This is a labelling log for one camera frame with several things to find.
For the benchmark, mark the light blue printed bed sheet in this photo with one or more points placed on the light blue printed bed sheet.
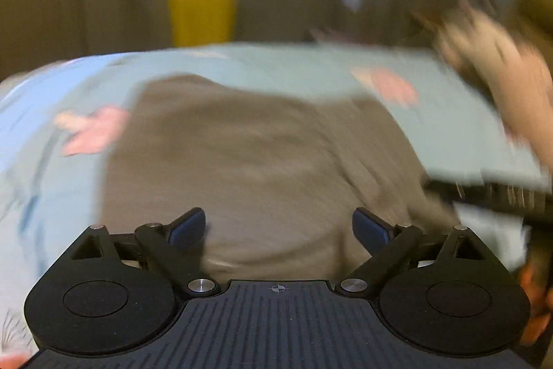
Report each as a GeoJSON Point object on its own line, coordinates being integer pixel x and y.
{"type": "Point", "coordinates": [302, 66]}

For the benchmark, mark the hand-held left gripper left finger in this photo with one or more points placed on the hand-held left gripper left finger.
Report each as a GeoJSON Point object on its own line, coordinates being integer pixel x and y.
{"type": "Point", "coordinates": [188, 226]}

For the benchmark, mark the person's right hand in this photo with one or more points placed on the person's right hand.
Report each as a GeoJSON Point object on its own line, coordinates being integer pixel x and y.
{"type": "Point", "coordinates": [538, 308]}

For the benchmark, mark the cream and pink plush toy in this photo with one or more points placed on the cream and pink plush toy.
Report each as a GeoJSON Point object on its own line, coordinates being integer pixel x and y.
{"type": "Point", "coordinates": [510, 75]}

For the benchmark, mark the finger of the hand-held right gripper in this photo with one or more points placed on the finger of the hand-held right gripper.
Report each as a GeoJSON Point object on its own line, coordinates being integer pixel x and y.
{"type": "Point", "coordinates": [458, 189]}

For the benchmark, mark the grey pants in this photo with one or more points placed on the grey pants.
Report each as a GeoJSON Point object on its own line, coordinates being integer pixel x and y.
{"type": "Point", "coordinates": [259, 161]}

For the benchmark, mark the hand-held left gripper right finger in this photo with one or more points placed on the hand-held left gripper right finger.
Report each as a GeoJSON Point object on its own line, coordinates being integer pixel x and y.
{"type": "Point", "coordinates": [371, 228]}

